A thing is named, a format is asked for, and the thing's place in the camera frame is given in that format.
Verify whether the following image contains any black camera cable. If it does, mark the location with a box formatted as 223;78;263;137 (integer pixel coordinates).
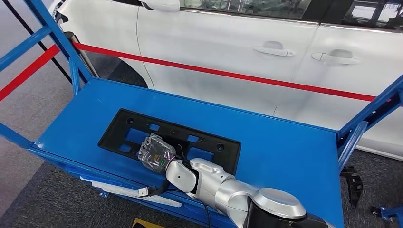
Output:
167;189;211;228

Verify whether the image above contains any thin black slanted pole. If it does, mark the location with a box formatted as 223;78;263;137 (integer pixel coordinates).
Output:
2;0;74;84

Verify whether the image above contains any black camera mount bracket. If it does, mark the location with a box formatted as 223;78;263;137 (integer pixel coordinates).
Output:
151;179;171;197

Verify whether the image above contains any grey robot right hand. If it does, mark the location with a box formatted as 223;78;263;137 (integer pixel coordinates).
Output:
137;133;176;174

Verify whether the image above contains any black plastic plate frame part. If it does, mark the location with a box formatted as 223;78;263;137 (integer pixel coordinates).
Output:
97;108;242;177

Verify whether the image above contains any white car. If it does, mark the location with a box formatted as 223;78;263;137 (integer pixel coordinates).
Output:
47;0;403;161

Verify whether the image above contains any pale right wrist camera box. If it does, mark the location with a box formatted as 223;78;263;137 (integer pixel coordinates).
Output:
138;186;156;198

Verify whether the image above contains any grey barrier stanchion post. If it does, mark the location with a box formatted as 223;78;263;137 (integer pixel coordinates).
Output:
61;30;99;79

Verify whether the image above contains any red barrier belt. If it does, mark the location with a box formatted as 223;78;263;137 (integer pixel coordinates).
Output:
0;42;377;103

